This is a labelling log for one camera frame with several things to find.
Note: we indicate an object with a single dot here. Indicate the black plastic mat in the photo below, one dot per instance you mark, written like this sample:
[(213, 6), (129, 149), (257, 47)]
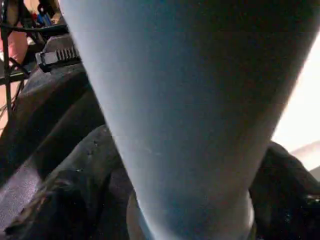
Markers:
[(50, 125)]

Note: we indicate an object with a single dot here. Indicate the white plastic table leg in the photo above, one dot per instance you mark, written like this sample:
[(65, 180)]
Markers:
[(190, 100)]

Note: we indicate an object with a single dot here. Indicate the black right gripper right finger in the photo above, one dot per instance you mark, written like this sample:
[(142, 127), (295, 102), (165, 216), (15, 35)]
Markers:
[(290, 195)]

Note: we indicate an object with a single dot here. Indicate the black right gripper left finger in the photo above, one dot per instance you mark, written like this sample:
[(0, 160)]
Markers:
[(75, 195)]

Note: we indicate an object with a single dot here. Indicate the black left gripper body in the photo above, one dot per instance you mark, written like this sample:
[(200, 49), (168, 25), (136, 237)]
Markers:
[(57, 55)]

